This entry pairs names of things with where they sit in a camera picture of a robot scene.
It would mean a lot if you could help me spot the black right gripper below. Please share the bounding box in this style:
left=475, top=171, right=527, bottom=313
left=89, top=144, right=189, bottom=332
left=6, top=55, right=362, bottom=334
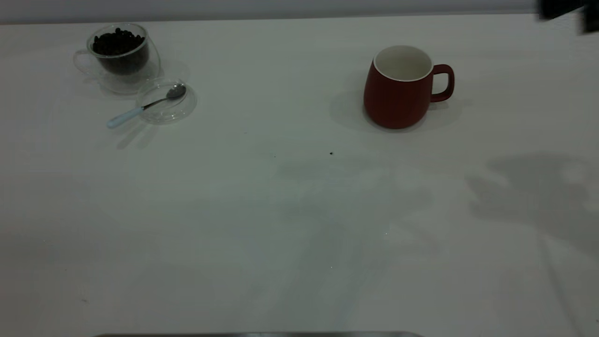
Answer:
left=537, top=0, right=599, bottom=34

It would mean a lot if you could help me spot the red ceramic mug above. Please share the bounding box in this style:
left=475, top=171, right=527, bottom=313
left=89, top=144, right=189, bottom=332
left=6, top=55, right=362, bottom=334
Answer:
left=363, top=45, right=455, bottom=130

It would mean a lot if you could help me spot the metal spoon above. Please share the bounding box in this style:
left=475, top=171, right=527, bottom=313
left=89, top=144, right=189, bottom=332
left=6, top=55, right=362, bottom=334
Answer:
left=107, top=84, right=187, bottom=129

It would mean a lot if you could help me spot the pile of dark coffee beans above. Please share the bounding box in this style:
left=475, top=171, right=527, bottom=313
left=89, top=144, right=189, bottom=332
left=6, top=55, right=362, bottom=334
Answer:
left=92, top=28, right=149, bottom=75

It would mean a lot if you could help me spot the clear round glass dish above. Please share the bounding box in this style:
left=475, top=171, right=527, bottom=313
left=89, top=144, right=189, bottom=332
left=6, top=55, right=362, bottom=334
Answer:
left=136, top=78, right=197, bottom=125

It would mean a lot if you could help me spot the clear double-wall glass cup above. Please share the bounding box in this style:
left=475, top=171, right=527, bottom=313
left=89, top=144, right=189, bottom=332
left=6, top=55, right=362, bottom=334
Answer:
left=73, top=22, right=161, bottom=95

